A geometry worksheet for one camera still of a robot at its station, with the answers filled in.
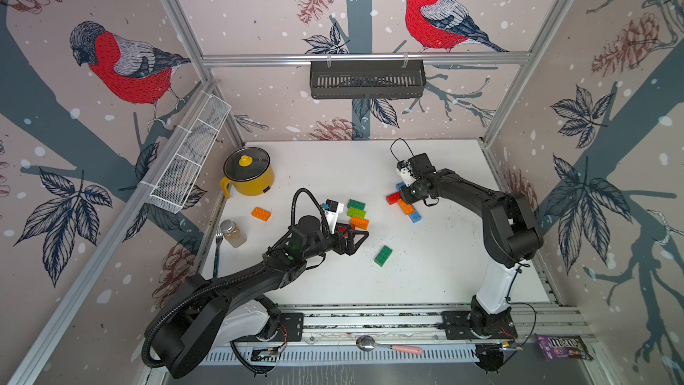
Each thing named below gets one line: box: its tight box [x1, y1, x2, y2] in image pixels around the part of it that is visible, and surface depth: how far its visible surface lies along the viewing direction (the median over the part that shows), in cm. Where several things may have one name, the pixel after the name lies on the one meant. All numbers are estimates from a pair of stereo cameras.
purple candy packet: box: [534, 333, 595, 362], surface depth 70 cm
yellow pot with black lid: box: [220, 147, 275, 199], surface depth 101 cm
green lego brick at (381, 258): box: [374, 245, 393, 268], surface depth 88 cm
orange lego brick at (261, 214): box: [251, 206, 272, 222], surface depth 99 cm
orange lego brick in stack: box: [350, 216, 370, 231], surface depth 96 cm
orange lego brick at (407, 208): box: [397, 197, 416, 217], surface depth 97 cm
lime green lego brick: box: [346, 207, 367, 220], surface depth 99 cm
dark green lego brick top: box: [346, 198, 367, 212], surface depth 100 cm
